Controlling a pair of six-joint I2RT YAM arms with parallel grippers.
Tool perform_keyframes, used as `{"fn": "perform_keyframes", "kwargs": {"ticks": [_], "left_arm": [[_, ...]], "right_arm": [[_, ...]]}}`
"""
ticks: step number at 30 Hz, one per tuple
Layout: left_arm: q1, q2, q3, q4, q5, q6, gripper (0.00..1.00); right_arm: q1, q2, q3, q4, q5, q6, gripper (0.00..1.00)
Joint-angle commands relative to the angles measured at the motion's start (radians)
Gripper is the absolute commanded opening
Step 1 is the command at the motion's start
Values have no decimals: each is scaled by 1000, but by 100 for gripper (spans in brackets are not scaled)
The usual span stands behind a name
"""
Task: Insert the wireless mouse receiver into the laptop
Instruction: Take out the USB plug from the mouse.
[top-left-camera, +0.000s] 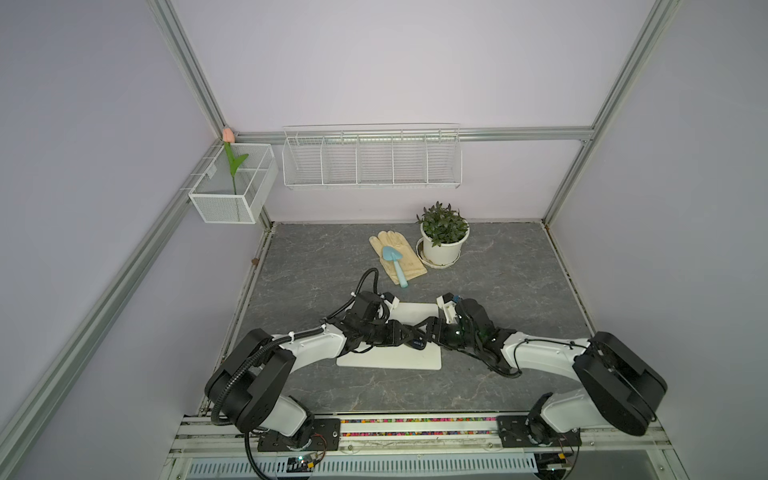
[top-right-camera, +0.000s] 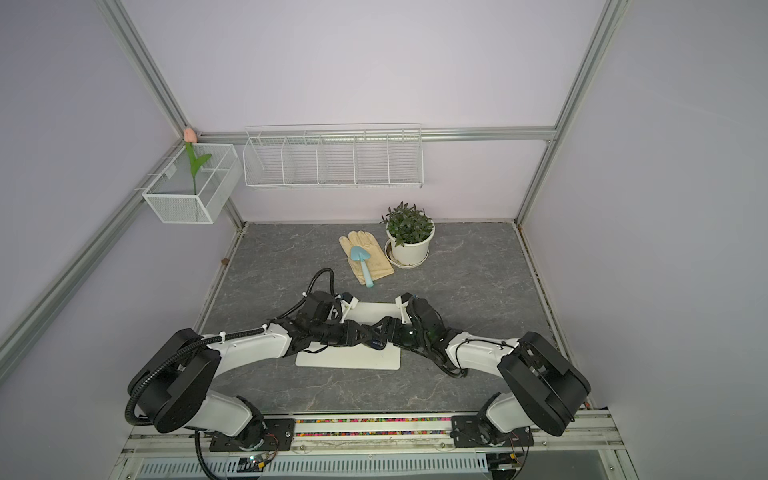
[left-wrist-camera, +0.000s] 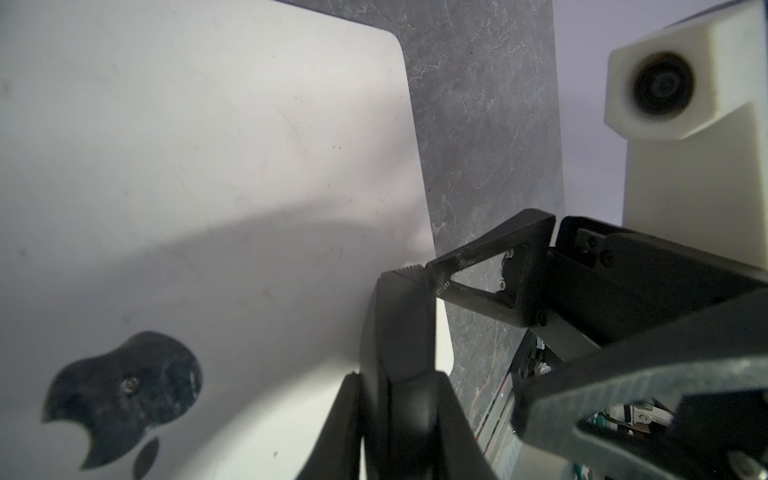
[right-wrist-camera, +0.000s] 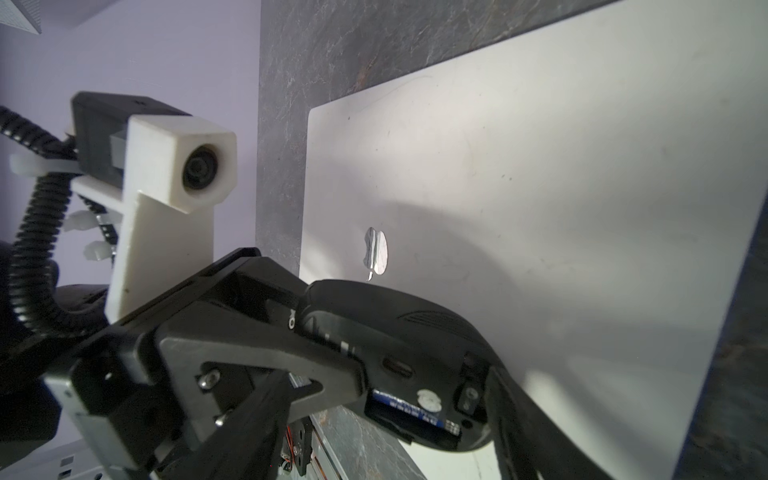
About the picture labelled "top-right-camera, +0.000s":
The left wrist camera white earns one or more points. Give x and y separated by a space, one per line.
348 303

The white mesh wall basket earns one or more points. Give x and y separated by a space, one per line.
170 194

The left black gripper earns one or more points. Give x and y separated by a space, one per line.
350 329

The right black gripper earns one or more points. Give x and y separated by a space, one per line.
395 323

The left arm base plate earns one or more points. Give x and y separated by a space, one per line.
269 435

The artificial pink tulip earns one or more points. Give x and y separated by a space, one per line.
195 161

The white pot with green plant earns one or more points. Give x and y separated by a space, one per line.
410 231

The white plant pot saucer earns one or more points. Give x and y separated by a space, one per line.
390 257

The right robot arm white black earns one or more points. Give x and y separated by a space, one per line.
545 389

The white wire wall shelf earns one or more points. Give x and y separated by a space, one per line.
334 155

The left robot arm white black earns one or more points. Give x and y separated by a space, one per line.
173 391

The light blue garden trowel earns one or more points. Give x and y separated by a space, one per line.
360 255

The beige work glove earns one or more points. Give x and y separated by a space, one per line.
375 264

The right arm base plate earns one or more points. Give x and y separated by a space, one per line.
470 431

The silver laptop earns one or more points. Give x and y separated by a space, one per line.
357 357

